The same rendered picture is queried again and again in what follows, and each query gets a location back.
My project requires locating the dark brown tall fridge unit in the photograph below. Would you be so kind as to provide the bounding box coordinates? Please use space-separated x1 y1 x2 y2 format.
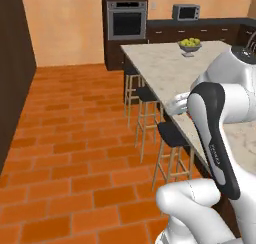
0 0 37 176

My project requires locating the dark island counter base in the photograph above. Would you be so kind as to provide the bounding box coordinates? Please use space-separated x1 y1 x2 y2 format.
122 51 214 181

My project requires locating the grey footed fruit bowl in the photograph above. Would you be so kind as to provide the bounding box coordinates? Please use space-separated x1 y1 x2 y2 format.
178 42 203 58

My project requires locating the stainless steel wall oven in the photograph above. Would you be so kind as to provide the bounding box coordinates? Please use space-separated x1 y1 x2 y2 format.
106 0 148 42

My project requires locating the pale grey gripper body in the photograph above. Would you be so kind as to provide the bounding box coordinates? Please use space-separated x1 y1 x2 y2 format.
164 91 192 117

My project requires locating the curved silver sink tap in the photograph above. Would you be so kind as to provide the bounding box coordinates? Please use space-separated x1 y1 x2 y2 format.
245 31 256 54

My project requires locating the dark brown base cupboard run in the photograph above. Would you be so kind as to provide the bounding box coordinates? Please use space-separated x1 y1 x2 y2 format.
146 18 256 46

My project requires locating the black seat wooden bar stool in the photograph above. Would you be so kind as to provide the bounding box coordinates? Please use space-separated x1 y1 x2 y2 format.
151 120 196 193
123 65 145 129
134 86 165 164

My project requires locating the dark brown oven cabinet column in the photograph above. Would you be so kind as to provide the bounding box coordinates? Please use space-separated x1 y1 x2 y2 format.
101 0 150 72

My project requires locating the silver microwave oven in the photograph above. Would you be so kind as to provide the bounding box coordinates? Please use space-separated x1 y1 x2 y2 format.
171 3 202 22

